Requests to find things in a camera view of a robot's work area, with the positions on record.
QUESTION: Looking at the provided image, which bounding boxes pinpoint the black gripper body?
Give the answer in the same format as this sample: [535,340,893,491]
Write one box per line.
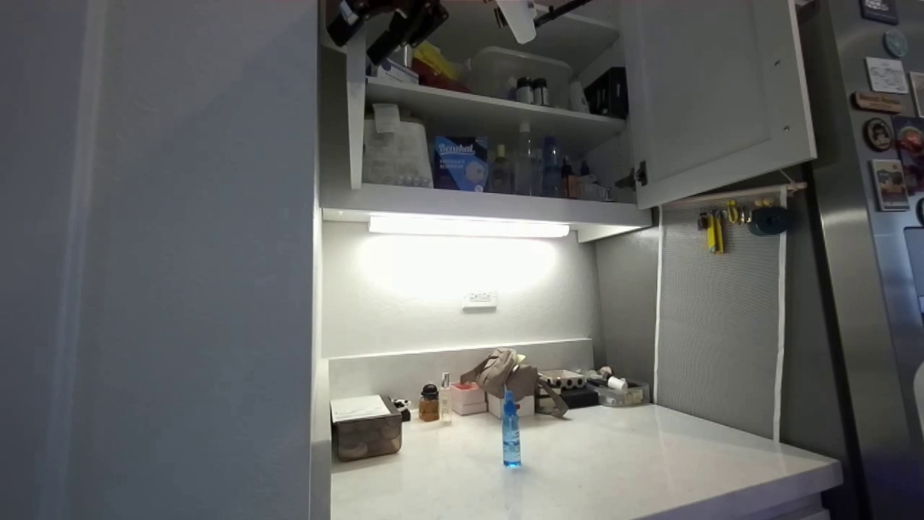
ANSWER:
[388,0,453,39]

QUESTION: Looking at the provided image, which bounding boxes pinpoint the white cabinet door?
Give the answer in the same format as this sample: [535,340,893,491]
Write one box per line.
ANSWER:
[343,31,369,192]
[617,0,819,210]

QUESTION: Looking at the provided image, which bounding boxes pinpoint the white upper cabinet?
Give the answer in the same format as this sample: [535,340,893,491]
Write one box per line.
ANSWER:
[317,0,661,234]

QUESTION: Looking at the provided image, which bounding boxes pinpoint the under-cabinet light strip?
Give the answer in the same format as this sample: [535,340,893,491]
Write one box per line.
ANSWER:
[366,210,573,243]

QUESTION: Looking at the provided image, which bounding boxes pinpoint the grey tall cabinet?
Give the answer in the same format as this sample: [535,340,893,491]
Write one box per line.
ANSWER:
[0,0,324,520]

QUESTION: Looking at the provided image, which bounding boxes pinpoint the yellow red package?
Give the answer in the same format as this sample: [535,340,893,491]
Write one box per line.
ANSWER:
[409,39,466,93]

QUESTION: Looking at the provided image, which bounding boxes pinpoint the white plastic bag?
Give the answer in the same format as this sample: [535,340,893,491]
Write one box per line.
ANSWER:
[363,104,432,189]

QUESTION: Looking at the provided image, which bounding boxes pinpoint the translucent plastic container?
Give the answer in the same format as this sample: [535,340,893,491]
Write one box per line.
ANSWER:
[463,44,575,97]

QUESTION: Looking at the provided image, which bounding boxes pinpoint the blue box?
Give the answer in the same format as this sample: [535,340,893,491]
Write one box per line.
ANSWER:
[427,132,490,192]

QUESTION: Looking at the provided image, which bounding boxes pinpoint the brown glass bottle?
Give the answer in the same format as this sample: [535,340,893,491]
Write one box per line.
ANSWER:
[489,140,515,195]

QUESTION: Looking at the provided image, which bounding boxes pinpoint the tall clear bottle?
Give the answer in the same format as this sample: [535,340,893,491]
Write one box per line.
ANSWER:
[510,120,544,195]

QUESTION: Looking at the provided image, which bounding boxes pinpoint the black shelf item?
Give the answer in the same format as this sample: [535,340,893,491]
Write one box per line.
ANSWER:
[583,64,629,120]

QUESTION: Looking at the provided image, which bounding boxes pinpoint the desk clutter pile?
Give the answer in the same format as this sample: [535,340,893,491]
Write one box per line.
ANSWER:
[460,345,544,399]

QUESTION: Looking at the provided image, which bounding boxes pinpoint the small amber bottle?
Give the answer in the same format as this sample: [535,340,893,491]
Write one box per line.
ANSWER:
[419,380,443,425]

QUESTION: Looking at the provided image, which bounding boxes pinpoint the pink small box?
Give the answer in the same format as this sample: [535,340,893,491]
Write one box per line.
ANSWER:
[451,379,489,418]

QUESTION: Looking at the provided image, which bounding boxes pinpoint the yellow hanging tools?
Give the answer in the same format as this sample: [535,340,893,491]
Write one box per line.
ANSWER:
[700,207,730,257]

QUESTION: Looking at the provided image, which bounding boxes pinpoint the box of round cells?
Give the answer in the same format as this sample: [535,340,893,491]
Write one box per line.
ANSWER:
[538,369,583,399]

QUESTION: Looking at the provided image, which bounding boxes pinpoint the brown box with white lid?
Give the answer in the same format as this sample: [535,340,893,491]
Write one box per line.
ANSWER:
[330,393,404,461]

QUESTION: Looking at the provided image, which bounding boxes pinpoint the blue plastic bottle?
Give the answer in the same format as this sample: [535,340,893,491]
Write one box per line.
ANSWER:
[500,383,525,474]

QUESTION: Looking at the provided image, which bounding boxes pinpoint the clear container with items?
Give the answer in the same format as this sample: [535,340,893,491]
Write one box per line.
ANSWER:
[596,363,650,410]

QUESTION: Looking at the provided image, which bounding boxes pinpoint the wooden Mammoth Mountain magnet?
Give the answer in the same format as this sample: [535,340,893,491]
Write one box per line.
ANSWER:
[850,88,912,117]

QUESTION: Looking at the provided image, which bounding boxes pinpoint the white drawing magnet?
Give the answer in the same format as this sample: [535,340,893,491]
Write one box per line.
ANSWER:
[864,55,912,97]

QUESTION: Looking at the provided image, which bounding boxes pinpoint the round dark magnet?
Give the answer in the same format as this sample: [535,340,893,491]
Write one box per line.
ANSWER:
[860,114,899,155]

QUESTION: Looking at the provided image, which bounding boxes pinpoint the framed picture magnet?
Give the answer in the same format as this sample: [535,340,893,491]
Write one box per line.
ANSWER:
[868,155,912,213]

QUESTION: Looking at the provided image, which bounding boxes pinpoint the stainless steel refrigerator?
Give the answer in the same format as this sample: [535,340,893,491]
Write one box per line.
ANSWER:
[796,0,924,520]

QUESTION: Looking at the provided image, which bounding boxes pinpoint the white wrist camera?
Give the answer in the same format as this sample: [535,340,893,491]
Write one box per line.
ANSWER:
[495,0,544,45]

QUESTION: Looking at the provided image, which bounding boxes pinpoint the white wall outlet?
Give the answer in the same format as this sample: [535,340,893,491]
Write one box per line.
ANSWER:
[460,289,500,314]

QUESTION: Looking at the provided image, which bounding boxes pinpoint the wooden hook rail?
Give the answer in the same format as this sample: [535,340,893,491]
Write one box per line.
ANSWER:
[666,178,809,213]

